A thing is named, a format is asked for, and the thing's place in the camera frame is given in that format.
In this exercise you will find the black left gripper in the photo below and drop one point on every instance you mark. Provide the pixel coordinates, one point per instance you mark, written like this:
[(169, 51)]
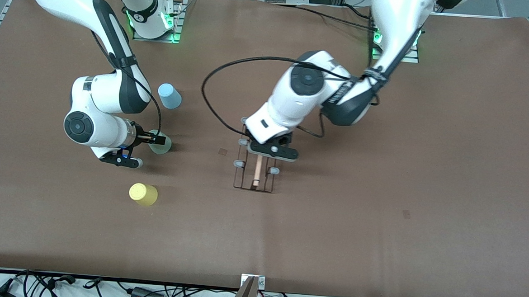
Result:
[(284, 140)]

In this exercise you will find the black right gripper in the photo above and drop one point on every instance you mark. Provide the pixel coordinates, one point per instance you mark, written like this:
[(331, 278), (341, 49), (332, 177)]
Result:
[(143, 137)]

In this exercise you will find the pale green plastic cup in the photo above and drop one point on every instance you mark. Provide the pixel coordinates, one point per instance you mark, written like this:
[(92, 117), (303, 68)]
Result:
[(162, 149)]

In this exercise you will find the yellow plastic cup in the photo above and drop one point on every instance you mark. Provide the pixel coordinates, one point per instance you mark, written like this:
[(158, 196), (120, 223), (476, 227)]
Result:
[(142, 194)]

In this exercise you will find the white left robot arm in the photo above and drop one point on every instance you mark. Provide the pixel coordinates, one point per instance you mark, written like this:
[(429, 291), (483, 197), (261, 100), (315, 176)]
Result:
[(303, 96)]

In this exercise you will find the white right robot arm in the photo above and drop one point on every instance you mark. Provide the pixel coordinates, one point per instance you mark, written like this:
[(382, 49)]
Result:
[(90, 94)]

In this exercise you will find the light blue plastic cup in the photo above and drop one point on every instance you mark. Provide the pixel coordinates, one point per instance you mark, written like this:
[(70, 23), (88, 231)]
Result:
[(170, 97)]

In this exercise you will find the brown table cover sheet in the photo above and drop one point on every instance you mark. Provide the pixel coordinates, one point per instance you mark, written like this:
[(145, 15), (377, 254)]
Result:
[(287, 235)]

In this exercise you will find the black orange power adapter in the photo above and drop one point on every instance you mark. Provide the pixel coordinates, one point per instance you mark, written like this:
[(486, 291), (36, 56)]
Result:
[(146, 295)]

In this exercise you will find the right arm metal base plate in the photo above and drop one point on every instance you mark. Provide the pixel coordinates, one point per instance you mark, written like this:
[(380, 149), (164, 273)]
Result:
[(176, 30)]

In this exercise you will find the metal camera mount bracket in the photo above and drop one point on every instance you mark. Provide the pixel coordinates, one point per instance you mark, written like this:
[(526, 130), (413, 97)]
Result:
[(261, 283)]

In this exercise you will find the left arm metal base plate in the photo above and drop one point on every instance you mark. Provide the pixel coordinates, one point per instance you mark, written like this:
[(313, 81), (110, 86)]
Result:
[(415, 54)]

